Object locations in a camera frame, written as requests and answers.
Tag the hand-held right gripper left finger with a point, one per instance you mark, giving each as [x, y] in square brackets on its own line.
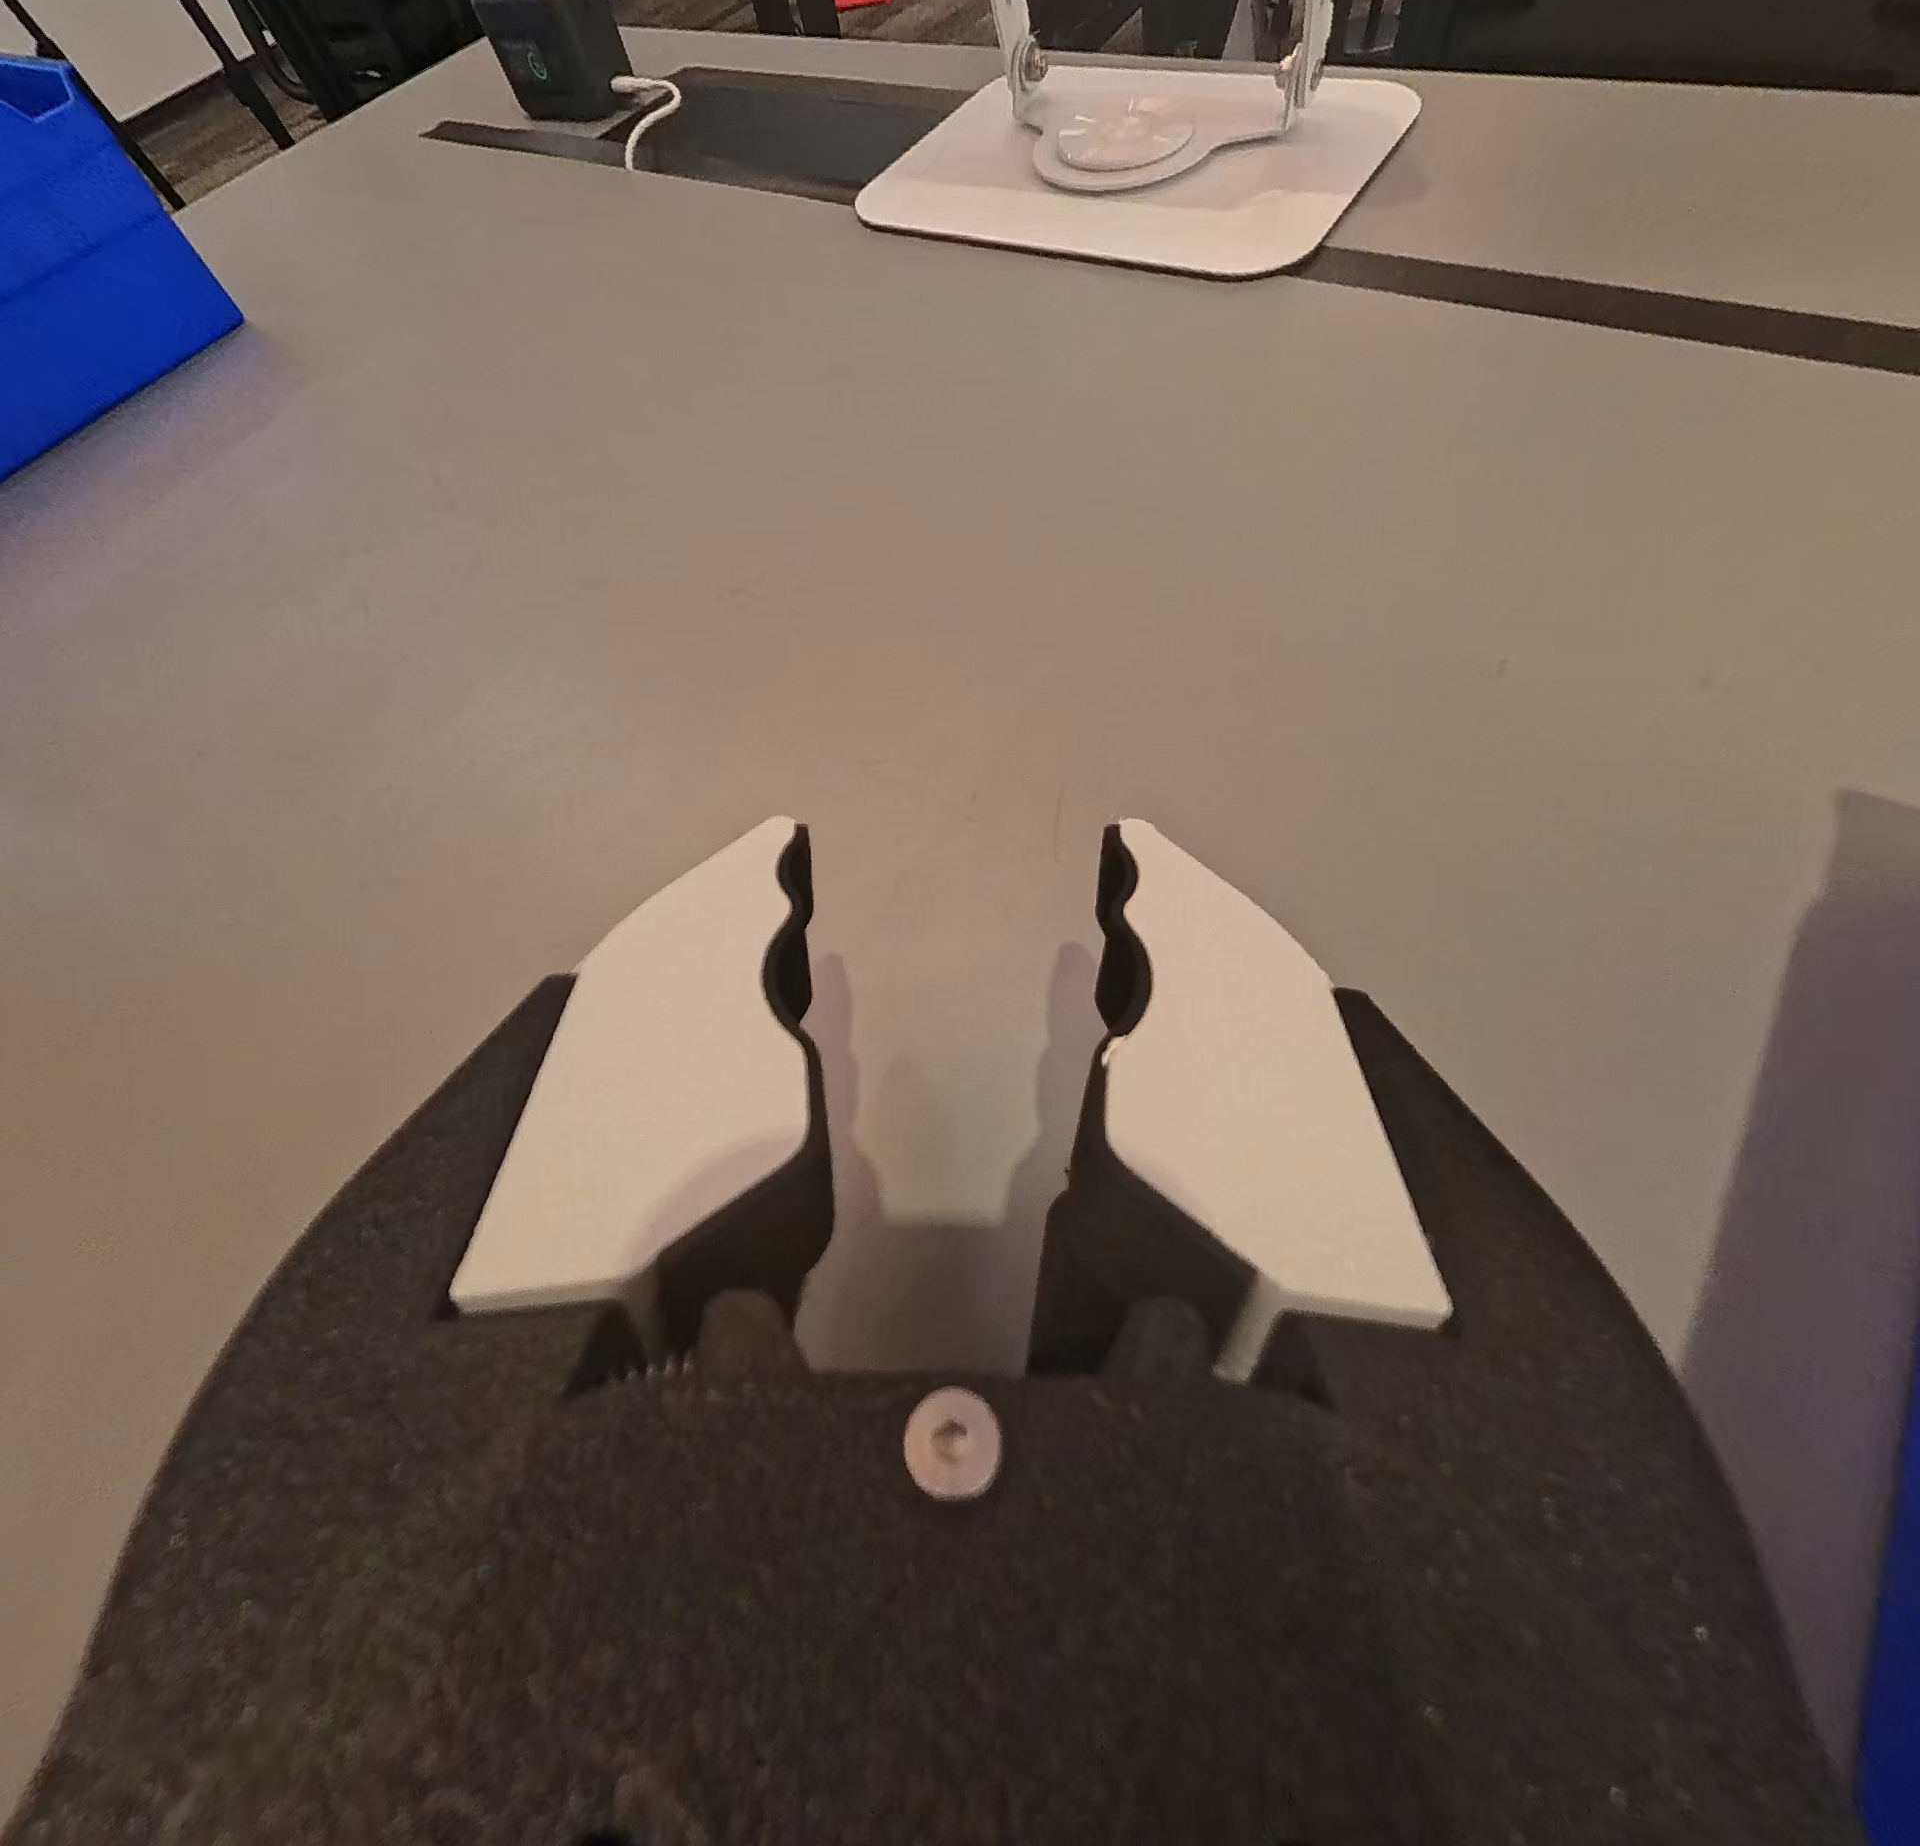
[660, 1095]

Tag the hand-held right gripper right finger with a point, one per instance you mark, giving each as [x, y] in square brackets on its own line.
[1275, 1127]

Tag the blue plastic bin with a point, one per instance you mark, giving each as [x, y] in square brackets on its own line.
[90, 301]
[1893, 1696]

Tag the black charger block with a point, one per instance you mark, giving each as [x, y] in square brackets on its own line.
[547, 46]

